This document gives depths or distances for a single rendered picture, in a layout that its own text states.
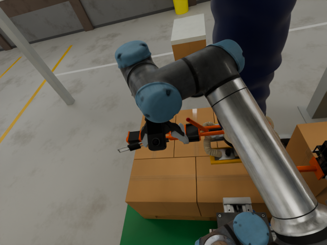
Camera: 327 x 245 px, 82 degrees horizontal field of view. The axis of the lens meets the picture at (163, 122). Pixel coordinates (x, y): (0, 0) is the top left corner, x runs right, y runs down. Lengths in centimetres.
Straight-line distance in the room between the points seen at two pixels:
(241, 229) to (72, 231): 207
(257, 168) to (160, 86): 21
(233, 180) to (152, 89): 139
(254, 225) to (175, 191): 92
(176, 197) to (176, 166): 28
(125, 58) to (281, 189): 36
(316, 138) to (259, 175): 110
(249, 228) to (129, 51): 68
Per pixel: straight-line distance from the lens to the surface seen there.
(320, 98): 264
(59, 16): 761
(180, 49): 243
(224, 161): 110
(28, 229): 298
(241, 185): 162
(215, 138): 112
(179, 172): 168
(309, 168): 102
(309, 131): 146
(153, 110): 32
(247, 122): 35
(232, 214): 104
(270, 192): 37
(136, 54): 39
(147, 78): 34
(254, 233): 80
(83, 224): 253
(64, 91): 395
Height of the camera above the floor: 204
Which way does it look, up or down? 47 degrees down
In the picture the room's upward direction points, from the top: 20 degrees counter-clockwise
